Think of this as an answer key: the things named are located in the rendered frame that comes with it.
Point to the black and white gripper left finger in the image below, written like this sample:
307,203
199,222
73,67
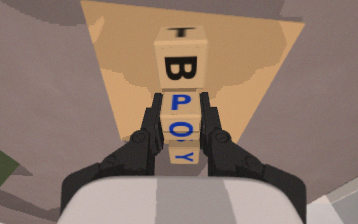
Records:
129,160

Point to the tan mat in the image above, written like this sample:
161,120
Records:
244,56

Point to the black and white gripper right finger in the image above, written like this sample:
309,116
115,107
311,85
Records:
227,159

